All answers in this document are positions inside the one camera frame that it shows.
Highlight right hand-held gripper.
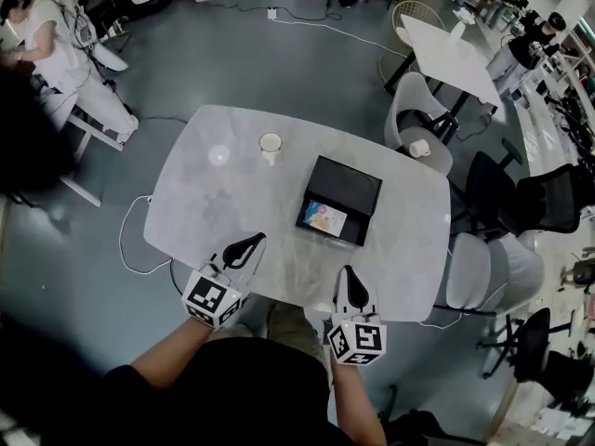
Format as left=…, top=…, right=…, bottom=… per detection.
left=326, top=265, right=389, bottom=368

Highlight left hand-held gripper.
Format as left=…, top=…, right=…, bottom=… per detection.
left=180, top=232, right=268, bottom=330

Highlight black box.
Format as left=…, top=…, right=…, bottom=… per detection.
left=294, top=154, right=384, bottom=249

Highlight person's left forearm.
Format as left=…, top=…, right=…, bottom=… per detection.
left=129, top=314, right=220, bottom=390

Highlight person's right forearm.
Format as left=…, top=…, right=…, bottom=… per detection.
left=328, top=358, right=388, bottom=446

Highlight person's olive trousers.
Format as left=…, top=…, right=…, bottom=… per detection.
left=221, top=300, right=332, bottom=387

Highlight grey padded chair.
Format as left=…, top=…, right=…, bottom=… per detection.
left=485, top=234, right=546, bottom=318
left=420, top=231, right=495, bottom=328

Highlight white mug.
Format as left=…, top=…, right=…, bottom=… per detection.
left=258, top=131, right=284, bottom=167

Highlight person's black shirt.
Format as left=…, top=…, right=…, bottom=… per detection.
left=0, top=335, right=357, bottom=446

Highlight small white cup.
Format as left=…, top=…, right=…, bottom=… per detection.
left=407, top=138, right=433, bottom=159

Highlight black mesh office chair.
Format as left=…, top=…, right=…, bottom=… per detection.
left=453, top=138, right=583, bottom=242

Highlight grey shell chair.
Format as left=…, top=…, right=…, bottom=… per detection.
left=383, top=71, right=455, bottom=177

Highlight white square table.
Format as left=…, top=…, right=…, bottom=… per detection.
left=383, top=13, right=504, bottom=119

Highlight white floor cable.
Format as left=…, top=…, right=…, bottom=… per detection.
left=117, top=193, right=174, bottom=276

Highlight long white cable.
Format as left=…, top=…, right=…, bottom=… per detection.
left=276, top=15, right=416, bottom=59

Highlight gold wire chair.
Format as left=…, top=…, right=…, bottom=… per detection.
left=378, top=0, right=448, bottom=79

